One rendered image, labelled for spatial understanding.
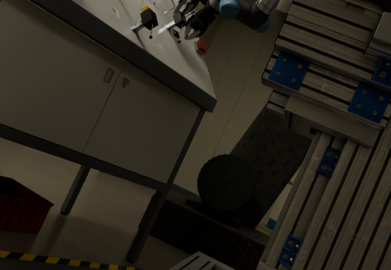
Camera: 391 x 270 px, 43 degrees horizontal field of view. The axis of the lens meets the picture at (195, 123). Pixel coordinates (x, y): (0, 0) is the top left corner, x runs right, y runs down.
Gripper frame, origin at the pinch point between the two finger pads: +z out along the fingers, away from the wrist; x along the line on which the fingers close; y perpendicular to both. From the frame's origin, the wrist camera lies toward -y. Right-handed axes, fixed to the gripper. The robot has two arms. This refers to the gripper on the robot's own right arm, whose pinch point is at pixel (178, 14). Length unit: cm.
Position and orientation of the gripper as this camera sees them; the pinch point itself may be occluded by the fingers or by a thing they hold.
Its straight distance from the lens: 228.8
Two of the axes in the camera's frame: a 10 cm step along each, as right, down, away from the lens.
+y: -5.2, -5.8, 6.3
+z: -6.5, 7.4, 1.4
